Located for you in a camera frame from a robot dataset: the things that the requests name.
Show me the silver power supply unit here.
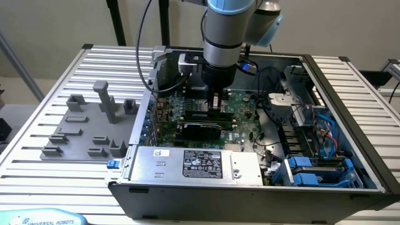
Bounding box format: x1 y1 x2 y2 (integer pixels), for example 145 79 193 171
125 145 265 187

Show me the silver chipset heatsink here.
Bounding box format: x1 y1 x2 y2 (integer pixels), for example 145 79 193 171
225 143 247 153

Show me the grey slanted metal pole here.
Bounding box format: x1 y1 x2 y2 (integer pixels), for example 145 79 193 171
0 30 46 102

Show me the red disk wire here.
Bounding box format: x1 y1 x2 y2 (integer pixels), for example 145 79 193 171
319 128 341 147

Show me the green motherboard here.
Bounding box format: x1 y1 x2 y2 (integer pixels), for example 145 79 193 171
150 87 267 160

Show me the grey parts rack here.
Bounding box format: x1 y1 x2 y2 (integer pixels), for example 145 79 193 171
41 80 139 161

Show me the black camera cable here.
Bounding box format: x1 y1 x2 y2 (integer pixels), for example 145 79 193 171
137 0 193 92

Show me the black graphics card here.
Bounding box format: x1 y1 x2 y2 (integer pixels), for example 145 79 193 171
177 121 223 142

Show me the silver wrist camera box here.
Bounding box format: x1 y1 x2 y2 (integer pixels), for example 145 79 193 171
178 53 202 74

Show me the blue disk wire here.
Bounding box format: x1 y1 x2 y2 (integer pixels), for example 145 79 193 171
314 112 341 153

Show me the blue USB plug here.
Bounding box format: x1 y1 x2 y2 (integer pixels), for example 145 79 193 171
237 60 261 75

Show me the silver drive cage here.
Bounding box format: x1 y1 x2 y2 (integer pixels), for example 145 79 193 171
281 65 327 128

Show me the CPU socket with cover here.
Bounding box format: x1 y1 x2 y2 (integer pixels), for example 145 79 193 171
185 88 229 112

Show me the black box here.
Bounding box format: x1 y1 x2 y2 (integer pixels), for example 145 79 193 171
0 118 14 144

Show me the black open PC case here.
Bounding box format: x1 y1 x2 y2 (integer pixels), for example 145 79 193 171
109 45 400 221

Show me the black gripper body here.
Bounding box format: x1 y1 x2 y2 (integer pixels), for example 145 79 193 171
201 64 238 95

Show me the silver metal bracket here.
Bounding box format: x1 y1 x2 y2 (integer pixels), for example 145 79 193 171
267 92 299 111

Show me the blue disk bay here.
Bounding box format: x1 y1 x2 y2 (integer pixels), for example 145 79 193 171
271 154 361 188

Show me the black stand pole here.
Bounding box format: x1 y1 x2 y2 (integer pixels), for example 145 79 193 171
159 0 171 46
106 0 127 46

